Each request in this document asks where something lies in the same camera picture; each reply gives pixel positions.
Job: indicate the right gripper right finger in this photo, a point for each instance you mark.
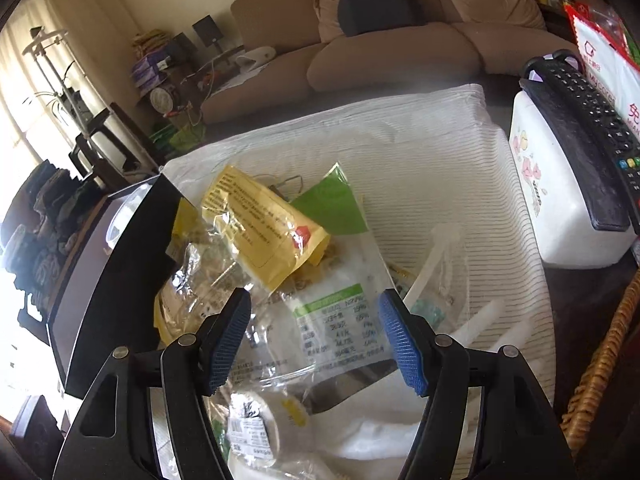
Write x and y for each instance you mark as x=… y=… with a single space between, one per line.
x=517 y=436

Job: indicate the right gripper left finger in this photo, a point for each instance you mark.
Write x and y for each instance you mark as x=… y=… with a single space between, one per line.
x=112 y=436

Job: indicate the white tape roll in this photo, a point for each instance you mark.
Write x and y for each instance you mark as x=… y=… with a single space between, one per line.
x=268 y=428

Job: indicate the green sushi kit package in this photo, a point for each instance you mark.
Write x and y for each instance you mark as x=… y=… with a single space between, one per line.
x=321 y=324

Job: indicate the yellow printed plastic bag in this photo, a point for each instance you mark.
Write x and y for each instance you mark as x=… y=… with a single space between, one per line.
x=267 y=236

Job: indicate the wicker basket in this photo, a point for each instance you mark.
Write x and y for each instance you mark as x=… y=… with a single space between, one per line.
x=584 y=404

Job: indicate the black storage box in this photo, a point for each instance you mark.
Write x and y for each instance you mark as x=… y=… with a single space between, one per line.
x=108 y=300

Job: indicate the white plastic spoon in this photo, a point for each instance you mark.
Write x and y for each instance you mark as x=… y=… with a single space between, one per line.
x=443 y=235

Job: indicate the brown armchair with clothes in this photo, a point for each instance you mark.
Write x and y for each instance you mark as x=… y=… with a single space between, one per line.
x=41 y=227

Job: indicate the white floral tissue box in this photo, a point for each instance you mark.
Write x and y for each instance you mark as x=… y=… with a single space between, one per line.
x=564 y=235

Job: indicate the white striped table cloth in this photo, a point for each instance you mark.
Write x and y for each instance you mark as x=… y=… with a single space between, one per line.
x=412 y=162

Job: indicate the black remote control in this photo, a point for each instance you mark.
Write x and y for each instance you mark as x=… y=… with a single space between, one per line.
x=601 y=150

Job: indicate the red white snack bag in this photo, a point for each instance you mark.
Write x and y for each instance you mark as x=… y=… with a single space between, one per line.
x=607 y=67

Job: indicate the black speaker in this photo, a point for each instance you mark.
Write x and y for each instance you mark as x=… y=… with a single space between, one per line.
x=208 y=31

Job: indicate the brown fabric sofa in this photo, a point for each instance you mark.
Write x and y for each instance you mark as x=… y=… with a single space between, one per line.
x=462 y=40

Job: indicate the dark blue lumbar cushion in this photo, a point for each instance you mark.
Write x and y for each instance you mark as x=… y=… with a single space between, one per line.
x=358 y=17

